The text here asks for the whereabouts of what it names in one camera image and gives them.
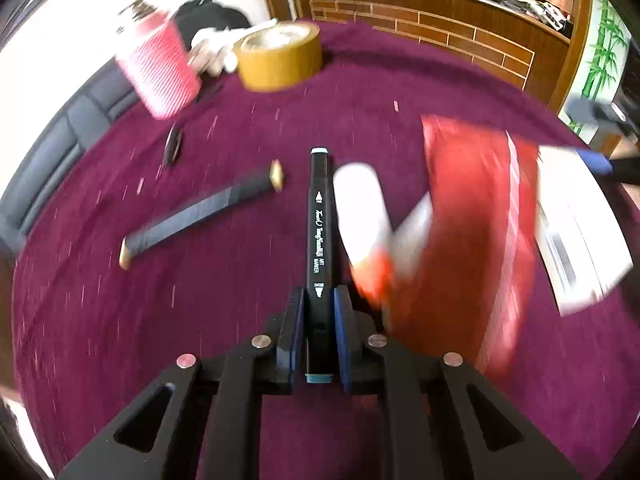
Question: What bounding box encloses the black pen with gold ends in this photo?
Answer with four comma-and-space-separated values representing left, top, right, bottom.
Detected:
119, 160, 286, 270

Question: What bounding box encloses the wooden counter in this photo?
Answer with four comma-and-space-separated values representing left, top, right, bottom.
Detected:
255, 0, 596, 111

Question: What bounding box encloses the white cardboard box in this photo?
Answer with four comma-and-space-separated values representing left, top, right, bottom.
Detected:
534, 145, 633, 317

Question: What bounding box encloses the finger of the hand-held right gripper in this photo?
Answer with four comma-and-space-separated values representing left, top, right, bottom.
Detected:
566, 97, 640, 139
579, 150, 640, 187

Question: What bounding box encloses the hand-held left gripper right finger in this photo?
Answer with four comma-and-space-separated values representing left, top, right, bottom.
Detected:
332, 285, 571, 480

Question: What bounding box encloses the black leather sofa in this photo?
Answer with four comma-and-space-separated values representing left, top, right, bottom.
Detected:
0, 55, 147, 256

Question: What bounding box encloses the bottle in pink knit cover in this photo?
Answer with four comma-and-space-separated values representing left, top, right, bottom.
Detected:
114, 0, 201, 121

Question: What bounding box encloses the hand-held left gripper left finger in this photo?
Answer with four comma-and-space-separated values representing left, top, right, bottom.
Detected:
57, 286, 307, 480

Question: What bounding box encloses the black marker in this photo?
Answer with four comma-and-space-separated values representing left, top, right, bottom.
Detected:
305, 147, 335, 385

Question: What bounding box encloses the small black clip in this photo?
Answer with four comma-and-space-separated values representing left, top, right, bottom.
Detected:
162, 125, 185, 167

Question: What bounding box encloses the maroon tablecloth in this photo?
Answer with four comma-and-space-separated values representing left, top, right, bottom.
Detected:
10, 20, 640, 480

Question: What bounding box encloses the black bag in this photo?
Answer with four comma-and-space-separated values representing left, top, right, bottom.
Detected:
175, 0, 253, 41

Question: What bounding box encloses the white plush toy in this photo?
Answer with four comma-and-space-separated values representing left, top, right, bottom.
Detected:
189, 27, 241, 78

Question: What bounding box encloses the white and orange tube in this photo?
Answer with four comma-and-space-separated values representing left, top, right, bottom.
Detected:
332, 162, 397, 306

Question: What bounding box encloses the brown tape roll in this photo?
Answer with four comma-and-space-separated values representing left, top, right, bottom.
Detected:
234, 21, 323, 93

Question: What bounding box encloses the green bamboo wall sticker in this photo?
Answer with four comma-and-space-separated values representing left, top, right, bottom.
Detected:
582, 0, 632, 107

